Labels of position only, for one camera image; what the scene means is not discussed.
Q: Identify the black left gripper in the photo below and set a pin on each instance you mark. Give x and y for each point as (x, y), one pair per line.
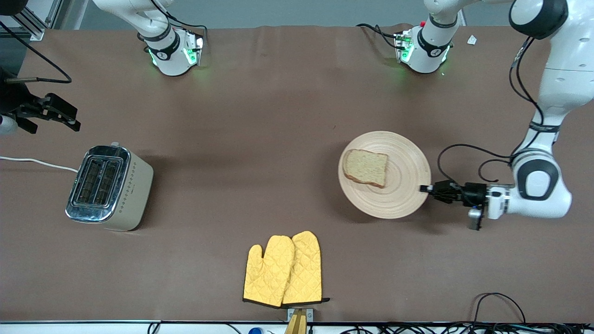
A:
(472, 193)

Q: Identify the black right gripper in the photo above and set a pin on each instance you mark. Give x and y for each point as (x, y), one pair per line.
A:
(10, 99)

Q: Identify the cream and chrome toaster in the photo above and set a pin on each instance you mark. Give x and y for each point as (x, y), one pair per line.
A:
(134, 195)

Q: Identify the metal mounting plate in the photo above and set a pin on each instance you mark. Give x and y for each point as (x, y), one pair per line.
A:
(310, 314)

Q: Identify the blue round cap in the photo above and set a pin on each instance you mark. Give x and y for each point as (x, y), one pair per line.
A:
(255, 331)

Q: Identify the brown bread slice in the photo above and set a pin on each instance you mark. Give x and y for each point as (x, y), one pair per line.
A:
(366, 167)

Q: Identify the brown table cover mat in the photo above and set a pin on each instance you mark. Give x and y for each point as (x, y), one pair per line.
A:
(297, 116)

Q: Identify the small white paper scrap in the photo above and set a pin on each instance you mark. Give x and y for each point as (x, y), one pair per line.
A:
(472, 40)

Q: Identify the yellow quilted oven mitt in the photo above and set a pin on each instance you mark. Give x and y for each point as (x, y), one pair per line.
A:
(306, 264)
(269, 273)

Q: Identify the aluminium frame profile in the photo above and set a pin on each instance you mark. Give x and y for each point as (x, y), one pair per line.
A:
(35, 31)

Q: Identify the right arm base connector bracket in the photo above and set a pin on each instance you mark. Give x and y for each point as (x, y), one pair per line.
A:
(199, 51)

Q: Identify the round wooden plate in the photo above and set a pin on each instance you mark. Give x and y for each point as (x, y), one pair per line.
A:
(403, 185)

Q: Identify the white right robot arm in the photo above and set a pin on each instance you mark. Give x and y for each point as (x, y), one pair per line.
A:
(158, 18)

